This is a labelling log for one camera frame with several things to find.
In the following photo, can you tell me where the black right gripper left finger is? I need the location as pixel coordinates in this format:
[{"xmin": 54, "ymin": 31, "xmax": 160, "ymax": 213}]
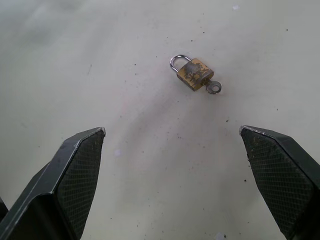
[{"xmin": 0, "ymin": 126, "xmax": 107, "ymax": 240}]

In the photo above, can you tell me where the small silver key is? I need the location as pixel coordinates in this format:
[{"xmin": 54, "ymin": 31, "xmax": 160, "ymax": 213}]
[{"xmin": 202, "ymin": 78, "xmax": 223, "ymax": 95}]

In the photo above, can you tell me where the worn brass padlock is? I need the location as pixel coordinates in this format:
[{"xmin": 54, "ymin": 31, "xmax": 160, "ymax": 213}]
[{"xmin": 169, "ymin": 54, "xmax": 215, "ymax": 92}]

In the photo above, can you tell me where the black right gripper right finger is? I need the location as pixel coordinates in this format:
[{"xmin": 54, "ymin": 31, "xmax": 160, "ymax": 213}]
[{"xmin": 239, "ymin": 125, "xmax": 320, "ymax": 240}]

